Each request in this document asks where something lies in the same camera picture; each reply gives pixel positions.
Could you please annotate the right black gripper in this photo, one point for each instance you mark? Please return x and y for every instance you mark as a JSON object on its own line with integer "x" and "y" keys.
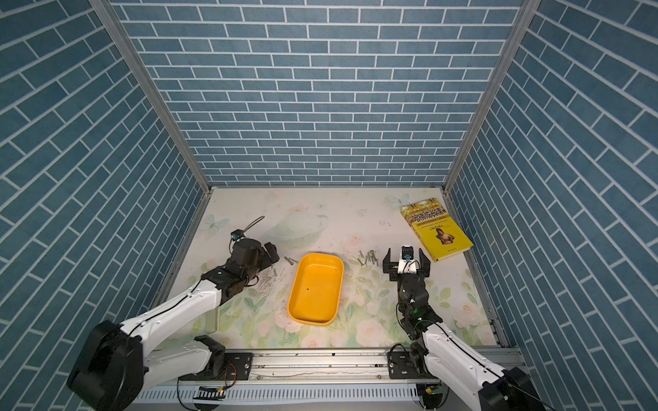
{"x": 391, "y": 267}

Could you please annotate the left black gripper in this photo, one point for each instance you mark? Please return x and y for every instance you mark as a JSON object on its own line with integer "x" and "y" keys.
{"x": 265, "y": 258}

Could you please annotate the screws laid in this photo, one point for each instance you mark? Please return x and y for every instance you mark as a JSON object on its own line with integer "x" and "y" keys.
{"x": 275, "y": 278}

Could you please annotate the screws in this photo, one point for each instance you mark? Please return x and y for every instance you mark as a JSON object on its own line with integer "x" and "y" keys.
{"x": 367, "y": 258}

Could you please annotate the yellow plastic storage tray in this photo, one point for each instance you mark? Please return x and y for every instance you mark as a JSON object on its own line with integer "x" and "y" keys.
{"x": 316, "y": 291}

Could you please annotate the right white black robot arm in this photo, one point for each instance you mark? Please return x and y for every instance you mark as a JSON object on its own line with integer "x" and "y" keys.
{"x": 435, "y": 351}

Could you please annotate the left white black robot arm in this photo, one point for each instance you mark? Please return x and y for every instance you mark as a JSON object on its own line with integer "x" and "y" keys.
{"x": 143, "y": 333}

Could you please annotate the yellow book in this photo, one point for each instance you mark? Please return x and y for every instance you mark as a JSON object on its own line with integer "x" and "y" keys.
{"x": 437, "y": 231}

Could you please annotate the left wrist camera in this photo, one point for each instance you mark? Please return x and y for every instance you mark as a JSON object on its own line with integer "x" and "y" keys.
{"x": 237, "y": 235}

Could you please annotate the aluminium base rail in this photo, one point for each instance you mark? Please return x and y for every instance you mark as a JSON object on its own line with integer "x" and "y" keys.
{"x": 318, "y": 365}

